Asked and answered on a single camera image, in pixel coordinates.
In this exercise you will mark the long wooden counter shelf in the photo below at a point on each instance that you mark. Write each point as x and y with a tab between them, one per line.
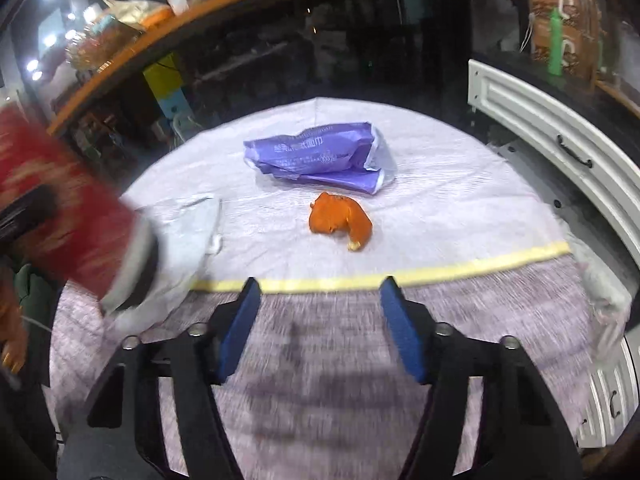
250	5

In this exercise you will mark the golden snack bag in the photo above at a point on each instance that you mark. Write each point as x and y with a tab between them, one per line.
130	12

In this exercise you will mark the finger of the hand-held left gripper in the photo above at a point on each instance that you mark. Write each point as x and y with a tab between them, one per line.
27	212

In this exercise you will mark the blue box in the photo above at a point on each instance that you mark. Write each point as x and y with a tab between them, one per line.
176	112

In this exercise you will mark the brown cardboard hook display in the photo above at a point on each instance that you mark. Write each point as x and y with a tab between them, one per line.
575	20

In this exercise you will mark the purple tissue packet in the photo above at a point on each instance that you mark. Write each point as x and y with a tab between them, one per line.
315	157

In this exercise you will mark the orange peel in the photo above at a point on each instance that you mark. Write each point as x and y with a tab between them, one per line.
337	220

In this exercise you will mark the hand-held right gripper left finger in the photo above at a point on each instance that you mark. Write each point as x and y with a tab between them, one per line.
240	330

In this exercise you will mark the yellow box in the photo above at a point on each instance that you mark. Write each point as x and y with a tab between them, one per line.
161	77

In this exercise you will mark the green bottle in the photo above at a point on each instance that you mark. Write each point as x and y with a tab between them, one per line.
556	45

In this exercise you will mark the red and white cup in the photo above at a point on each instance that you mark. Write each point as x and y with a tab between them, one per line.
65	210

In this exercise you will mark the person's left hand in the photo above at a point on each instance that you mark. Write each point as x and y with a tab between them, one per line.
10	325

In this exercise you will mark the small white cabinet drawers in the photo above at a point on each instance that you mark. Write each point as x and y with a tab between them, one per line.
612	400

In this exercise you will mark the dark green clothing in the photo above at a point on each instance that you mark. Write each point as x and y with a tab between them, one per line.
37	305

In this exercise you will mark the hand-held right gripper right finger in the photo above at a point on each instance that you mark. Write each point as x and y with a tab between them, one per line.
400	330

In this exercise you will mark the white paper bag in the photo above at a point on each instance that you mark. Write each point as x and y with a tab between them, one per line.
185	240

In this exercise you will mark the large white cabinet drawer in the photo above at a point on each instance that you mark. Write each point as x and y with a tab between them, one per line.
565	135

